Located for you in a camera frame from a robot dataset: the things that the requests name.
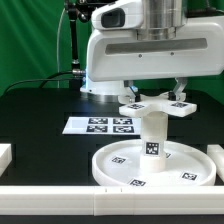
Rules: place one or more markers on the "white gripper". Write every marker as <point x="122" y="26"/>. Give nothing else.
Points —
<point x="197" y="50"/>

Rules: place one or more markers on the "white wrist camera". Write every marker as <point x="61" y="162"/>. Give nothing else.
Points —
<point x="121" y="14"/>

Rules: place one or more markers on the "white front fence rail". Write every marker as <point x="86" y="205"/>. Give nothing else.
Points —
<point x="99" y="200"/>

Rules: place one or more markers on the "white left fence block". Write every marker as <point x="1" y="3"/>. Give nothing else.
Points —
<point x="5" y="157"/>

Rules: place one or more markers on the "white cross-shaped table base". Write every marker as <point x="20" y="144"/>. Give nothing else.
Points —
<point x="159" y="103"/>

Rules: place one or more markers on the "black camera stand pole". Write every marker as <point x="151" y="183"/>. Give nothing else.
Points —
<point x="80" y="10"/>

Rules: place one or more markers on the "white right fence block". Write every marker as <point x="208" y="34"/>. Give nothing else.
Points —
<point x="216" y="153"/>

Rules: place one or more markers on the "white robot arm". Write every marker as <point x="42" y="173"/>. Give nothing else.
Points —
<point x="150" y="39"/>

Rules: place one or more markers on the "white round table top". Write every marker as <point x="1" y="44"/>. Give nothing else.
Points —
<point x="124" y="163"/>

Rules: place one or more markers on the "white sheet with markers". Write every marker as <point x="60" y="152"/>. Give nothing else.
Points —
<point x="102" y="126"/>

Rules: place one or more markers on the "white fence block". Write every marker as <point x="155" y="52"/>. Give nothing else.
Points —
<point x="5" y="157"/>
<point x="216" y="153"/>

